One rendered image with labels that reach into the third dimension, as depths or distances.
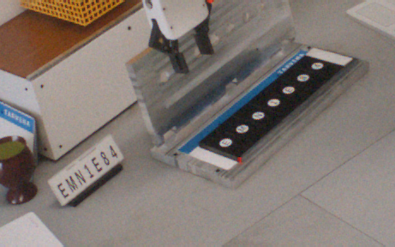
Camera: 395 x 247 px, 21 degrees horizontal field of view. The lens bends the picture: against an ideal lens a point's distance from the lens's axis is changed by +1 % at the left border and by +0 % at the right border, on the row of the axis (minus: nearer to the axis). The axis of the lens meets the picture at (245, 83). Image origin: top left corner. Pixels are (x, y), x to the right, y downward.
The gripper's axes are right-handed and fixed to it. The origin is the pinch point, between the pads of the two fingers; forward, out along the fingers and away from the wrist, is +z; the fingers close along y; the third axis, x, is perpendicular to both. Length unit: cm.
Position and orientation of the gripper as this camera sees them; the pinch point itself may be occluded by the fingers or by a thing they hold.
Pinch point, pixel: (192, 55)
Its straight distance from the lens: 180.2
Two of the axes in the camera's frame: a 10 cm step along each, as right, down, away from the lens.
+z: 3.1, 8.6, 4.0
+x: -7.2, -0.6, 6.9
